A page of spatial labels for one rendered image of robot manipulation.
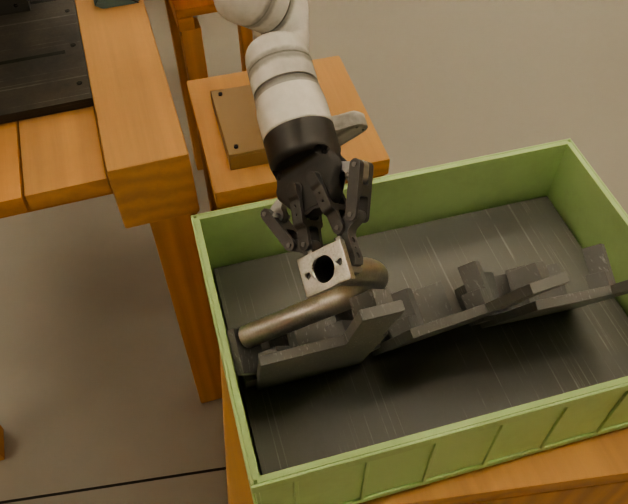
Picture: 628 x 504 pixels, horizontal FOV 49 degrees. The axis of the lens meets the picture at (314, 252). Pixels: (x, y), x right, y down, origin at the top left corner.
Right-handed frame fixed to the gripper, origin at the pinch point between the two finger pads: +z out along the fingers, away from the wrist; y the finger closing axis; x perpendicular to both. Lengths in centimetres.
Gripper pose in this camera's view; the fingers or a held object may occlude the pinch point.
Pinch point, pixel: (334, 262)
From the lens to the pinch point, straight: 67.4
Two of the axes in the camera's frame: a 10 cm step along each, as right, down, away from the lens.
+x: 6.1, 0.6, 7.9
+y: 7.5, -3.7, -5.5
